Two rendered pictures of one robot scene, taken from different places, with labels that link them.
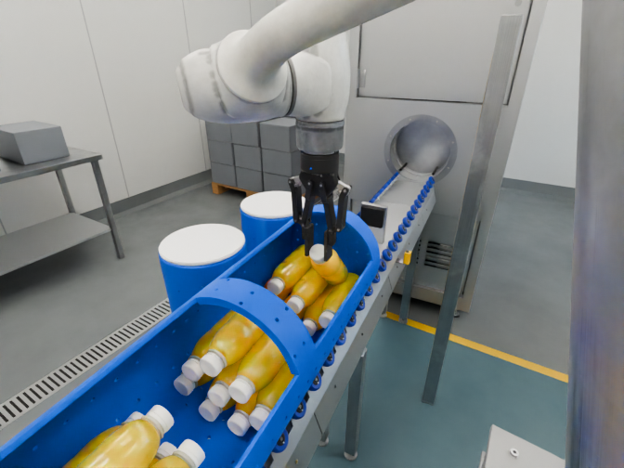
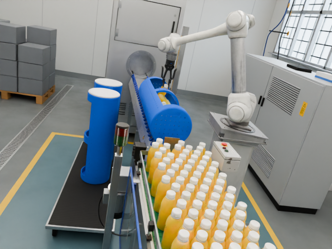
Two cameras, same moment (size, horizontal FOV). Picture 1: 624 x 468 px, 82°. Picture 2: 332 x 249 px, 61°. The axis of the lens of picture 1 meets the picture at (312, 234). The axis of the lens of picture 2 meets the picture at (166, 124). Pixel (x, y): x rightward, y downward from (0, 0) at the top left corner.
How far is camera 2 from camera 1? 1.92 m
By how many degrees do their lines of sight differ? 37
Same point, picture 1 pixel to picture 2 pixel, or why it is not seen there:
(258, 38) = (183, 40)
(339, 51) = not seen: hidden behind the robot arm
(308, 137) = (172, 56)
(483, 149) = (179, 63)
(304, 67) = not seen: hidden behind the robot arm
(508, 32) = (186, 31)
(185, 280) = (107, 103)
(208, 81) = (169, 45)
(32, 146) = not seen: outside the picture
